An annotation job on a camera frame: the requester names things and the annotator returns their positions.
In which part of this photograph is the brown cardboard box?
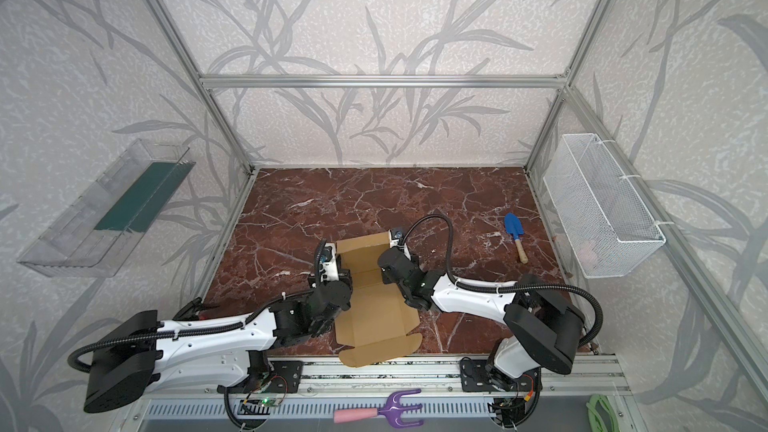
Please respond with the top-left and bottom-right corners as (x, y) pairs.
(335, 232), (422, 368)

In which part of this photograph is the small green lit circuit board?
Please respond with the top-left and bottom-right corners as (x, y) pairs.
(238, 397), (284, 416)

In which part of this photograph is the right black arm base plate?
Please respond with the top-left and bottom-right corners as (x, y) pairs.
(458, 357), (541, 394)

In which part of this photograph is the green coiled cable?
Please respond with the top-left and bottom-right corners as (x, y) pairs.
(585, 394), (619, 432)

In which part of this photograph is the blue trowel wooden handle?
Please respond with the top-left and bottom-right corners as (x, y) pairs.
(504, 213), (529, 264)

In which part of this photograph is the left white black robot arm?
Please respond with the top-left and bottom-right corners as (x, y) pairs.
(67, 242), (352, 414)

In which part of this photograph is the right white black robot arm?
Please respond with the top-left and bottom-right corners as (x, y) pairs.
(378, 213), (604, 384)

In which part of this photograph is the white wire mesh basket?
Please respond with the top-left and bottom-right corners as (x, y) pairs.
(543, 133), (666, 279)

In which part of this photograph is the aluminium front rail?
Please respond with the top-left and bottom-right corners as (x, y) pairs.
(137, 355), (631, 400)

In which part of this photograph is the red black handled tool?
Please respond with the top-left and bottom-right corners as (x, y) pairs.
(173, 297), (219, 322)

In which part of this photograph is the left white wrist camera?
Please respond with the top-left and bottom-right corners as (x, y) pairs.
(315, 241), (340, 283)

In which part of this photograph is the purple pink garden fork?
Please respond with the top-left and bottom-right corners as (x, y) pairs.
(333, 388), (424, 430)

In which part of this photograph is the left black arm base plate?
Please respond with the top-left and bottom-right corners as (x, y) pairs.
(236, 360), (304, 394)

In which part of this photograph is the clear plastic wall bin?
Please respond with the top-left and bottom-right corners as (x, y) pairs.
(18, 139), (196, 278)

